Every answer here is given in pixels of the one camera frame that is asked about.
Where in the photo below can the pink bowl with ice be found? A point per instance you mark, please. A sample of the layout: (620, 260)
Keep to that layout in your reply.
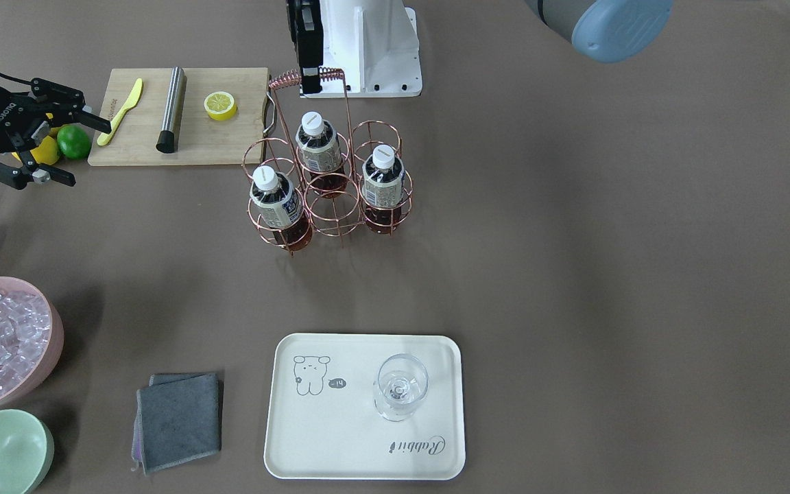
(31, 338)

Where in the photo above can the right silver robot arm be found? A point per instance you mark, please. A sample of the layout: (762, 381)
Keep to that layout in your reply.
(26, 118)

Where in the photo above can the lemon one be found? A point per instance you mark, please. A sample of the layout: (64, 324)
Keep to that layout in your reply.
(47, 152)

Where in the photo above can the green bowl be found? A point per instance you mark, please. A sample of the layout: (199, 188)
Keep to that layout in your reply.
(26, 451)

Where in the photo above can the clear wine glass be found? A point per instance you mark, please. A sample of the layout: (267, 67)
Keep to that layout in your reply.
(401, 386)

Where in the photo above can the tea bottle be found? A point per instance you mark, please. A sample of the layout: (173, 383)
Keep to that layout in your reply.
(319, 151)
(382, 189)

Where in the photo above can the half lemon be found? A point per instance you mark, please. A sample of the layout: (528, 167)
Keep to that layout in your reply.
(220, 106)

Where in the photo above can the tea bottle rear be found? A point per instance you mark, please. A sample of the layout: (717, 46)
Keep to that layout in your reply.
(382, 189)

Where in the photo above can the tea bottle middle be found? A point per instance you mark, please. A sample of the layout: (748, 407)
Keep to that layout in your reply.
(319, 151)

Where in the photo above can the lime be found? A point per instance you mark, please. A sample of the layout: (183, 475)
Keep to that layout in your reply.
(73, 142)

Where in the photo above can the grey folded cloth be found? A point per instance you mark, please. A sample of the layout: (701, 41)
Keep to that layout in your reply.
(178, 420)

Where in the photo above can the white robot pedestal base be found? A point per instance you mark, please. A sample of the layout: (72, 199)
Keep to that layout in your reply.
(376, 44)

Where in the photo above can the yellow plastic knife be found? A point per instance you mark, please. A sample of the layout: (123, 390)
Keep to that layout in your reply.
(130, 103)

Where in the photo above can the copper wire bottle basket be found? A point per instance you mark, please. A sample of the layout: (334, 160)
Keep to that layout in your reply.
(341, 214)

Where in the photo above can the cream rabbit tray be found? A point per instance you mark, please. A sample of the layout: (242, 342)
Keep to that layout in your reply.
(328, 420)

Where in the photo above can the tea bottle taken to tray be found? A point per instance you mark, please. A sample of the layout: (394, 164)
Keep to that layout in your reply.
(281, 208)

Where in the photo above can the steel muddler black tip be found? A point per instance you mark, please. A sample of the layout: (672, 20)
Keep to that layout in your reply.
(168, 136)

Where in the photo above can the bamboo cutting board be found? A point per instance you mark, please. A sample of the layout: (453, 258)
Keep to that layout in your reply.
(201, 140)

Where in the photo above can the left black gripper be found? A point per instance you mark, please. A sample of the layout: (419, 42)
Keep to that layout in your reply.
(310, 51)

